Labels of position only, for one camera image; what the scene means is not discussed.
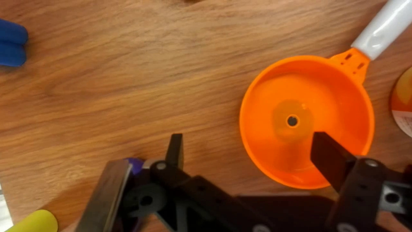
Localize blue plastic toy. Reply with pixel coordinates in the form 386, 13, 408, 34
0, 19, 29, 67

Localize orange pan with white handle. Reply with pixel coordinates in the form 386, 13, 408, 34
239, 0, 412, 190

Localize orange and yellow can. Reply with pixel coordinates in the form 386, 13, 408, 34
389, 67, 412, 138

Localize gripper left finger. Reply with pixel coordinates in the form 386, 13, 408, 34
121, 133, 275, 232

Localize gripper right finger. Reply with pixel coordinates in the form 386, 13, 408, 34
310, 131, 412, 232

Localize white object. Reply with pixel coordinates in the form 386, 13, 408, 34
0, 184, 14, 232

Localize purple round object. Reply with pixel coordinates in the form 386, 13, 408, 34
127, 158, 145, 176

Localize yellow plastic toy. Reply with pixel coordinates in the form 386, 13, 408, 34
5, 209, 59, 232

